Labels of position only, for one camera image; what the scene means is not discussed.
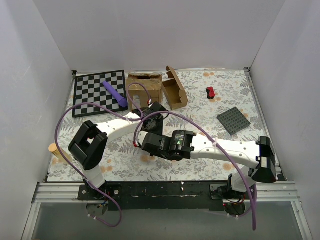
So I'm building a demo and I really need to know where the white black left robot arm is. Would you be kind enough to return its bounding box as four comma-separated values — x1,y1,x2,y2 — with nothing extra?
68,102,167,200

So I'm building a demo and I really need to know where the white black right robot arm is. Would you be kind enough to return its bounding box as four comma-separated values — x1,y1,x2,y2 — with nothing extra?
137,130,277,199

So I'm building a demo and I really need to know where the open small cardboard box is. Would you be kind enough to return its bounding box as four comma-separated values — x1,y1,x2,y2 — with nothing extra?
162,66,188,110

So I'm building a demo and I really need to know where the large brown cardboard box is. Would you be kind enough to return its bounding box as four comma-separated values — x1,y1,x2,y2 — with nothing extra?
126,72,163,109

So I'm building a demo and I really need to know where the purple cylindrical tool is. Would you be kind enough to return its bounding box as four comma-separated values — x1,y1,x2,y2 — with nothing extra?
102,81,128,108

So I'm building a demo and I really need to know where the floral patterned table mat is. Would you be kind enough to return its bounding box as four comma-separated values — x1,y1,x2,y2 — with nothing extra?
46,69,280,183

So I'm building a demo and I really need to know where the grey studded building plate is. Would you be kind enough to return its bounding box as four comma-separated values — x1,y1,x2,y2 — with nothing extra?
216,107,251,136

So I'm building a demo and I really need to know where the black and white chessboard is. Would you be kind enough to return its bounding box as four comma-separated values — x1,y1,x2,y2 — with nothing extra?
73,70,128,112

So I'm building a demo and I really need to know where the wooden cork cylinder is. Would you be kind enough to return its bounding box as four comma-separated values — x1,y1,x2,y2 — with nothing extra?
48,143,68,162

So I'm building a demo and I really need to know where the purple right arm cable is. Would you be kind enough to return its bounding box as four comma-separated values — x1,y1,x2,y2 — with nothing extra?
133,111,258,231

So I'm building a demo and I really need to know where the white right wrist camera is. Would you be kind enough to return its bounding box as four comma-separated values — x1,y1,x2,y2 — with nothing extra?
133,131,148,148

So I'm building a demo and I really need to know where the aluminium frame rail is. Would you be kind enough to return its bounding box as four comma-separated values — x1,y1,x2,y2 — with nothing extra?
32,181,300,203

